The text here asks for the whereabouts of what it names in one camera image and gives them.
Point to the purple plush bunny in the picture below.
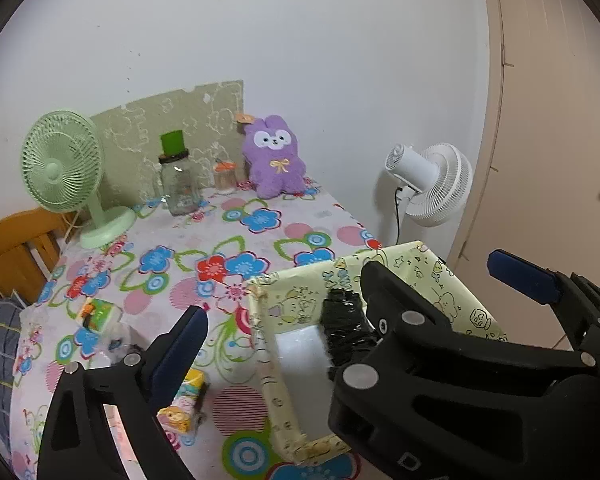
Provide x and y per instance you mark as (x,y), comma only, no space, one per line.
(275,160)

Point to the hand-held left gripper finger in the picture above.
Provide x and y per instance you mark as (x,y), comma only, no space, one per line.
(180,352)

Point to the beige door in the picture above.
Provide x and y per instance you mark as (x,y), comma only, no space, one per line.
(545,110)

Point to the clear crumpled plastic bag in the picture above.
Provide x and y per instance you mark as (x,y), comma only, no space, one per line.
(120,342)

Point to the yellow cartoon tissue packet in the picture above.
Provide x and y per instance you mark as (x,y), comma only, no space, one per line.
(190,390)

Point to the wooden chair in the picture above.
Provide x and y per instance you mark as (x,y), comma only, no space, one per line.
(15,240)

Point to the green patterned cardboard sheet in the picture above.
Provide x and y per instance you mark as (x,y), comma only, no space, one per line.
(130,125)

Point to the green tissue packet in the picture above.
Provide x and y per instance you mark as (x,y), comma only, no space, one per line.
(100,315)

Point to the glass jar with green lid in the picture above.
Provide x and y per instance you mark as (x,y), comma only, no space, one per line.
(180,185)

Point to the yellow cartoon print storage box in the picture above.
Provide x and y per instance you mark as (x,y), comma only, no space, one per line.
(300,295)

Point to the green desk fan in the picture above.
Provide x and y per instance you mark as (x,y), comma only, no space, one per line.
(62,160)

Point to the black plastic bag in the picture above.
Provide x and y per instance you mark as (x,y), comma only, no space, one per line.
(347,325)

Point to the blue plaid cloth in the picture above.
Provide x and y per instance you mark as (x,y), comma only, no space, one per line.
(0,355)

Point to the white standing fan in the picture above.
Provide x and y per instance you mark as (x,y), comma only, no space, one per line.
(440,185)

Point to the small glass jar orange lid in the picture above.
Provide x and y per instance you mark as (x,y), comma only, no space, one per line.
(225,180)

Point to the floral tablecloth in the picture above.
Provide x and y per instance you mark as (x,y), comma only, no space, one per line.
(190,240)

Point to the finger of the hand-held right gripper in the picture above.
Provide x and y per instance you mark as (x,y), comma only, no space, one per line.
(525,277)
(395,305)

